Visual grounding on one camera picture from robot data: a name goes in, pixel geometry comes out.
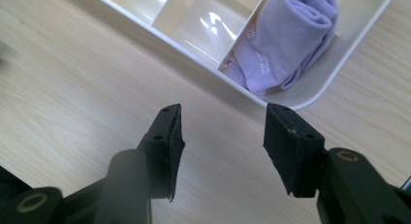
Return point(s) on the lilac sock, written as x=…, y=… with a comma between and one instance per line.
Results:
x=284, y=39

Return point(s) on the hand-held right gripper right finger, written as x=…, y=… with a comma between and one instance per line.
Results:
x=294, y=153

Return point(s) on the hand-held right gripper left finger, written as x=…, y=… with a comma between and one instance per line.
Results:
x=164, y=153

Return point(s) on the white divided storage box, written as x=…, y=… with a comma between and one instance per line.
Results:
x=194, y=20

